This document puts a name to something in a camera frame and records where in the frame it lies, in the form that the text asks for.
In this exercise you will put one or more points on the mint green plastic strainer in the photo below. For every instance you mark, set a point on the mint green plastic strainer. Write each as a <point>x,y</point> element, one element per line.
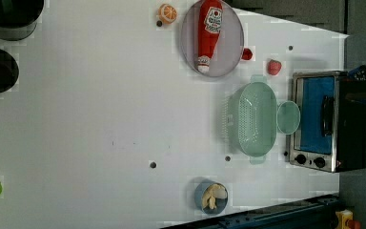
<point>251,119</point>

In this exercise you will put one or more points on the grey round plate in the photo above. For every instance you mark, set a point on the grey round plate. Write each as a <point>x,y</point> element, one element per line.
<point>229,47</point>

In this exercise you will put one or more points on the peeled banana toy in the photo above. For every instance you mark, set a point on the peeled banana toy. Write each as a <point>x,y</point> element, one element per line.
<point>212,194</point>

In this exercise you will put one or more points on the dark red strawberry toy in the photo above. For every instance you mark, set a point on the dark red strawberry toy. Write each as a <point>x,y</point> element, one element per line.
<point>247,54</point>

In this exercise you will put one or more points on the blue bowl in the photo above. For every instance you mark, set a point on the blue bowl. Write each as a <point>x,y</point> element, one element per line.
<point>198,193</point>

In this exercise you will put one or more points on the orange slice toy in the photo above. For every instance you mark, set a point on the orange slice toy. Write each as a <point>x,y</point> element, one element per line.
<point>167,13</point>

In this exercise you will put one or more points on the pink strawberry toy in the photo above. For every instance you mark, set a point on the pink strawberry toy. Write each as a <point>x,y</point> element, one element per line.
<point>274,67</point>

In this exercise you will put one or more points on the small mint green bowl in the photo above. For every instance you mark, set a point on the small mint green bowl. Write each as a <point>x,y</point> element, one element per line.
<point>288,117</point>

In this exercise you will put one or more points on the red plush ketchup bottle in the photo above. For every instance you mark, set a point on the red plush ketchup bottle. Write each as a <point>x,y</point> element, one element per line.
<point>209,27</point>

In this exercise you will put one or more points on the silver toaster oven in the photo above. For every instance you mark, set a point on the silver toaster oven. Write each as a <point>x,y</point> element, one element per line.
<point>331,136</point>

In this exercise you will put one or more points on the yellow red clamp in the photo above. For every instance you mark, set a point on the yellow red clamp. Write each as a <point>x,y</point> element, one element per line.
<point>346,220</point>

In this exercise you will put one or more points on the large black cylinder cup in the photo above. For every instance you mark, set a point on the large black cylinder cup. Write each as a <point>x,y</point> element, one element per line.
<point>18,18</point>

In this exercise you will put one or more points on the blue metal frame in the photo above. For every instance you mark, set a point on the blue metal frame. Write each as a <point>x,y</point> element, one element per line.
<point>310,213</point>

